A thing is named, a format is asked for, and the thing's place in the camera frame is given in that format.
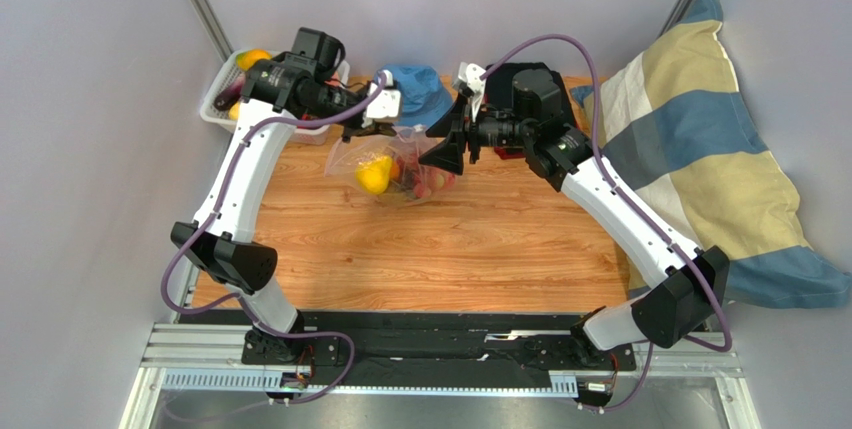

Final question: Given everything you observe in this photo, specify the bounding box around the red lychee bunch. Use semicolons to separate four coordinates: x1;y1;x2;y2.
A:
393;155;457;202

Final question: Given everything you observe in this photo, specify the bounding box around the clear zip top bag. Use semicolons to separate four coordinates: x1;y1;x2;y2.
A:
324;125;458;206

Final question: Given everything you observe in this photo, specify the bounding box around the yellow pear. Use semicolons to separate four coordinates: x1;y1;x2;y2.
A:
355;155;393;195

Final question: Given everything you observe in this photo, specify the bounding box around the orange fruit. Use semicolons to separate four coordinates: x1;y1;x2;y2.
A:
389;161;401;181

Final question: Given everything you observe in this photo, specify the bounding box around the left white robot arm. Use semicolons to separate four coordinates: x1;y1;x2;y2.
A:
170;28;402;363

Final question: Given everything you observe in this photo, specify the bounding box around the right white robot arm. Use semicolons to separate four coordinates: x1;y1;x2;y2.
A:
419;63;730;367

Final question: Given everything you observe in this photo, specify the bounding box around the blue bucket hat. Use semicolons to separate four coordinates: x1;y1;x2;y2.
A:
382;64;454;128

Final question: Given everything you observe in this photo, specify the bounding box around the white plastic fruit basket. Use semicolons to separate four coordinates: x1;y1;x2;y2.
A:
199;49;331;146

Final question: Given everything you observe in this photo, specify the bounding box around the black folded cloth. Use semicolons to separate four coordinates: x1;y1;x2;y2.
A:
476;63;576;161

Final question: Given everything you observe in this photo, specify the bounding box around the yellow orange mango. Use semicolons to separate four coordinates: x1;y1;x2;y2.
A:
235;49;272;72

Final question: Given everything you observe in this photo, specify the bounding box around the purple eggplant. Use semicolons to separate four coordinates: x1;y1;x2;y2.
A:
212;76;245;112

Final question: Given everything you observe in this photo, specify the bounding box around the striped blue yellow pillow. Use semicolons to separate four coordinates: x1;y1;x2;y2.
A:
571;0;851;309

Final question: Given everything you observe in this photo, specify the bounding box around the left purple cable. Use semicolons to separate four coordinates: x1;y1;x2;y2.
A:
159;78;387;423

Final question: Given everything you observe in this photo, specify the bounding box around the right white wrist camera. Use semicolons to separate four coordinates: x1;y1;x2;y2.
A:
453;62;486;121

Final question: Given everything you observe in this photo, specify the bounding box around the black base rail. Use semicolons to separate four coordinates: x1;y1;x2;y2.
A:
179;309;646;392

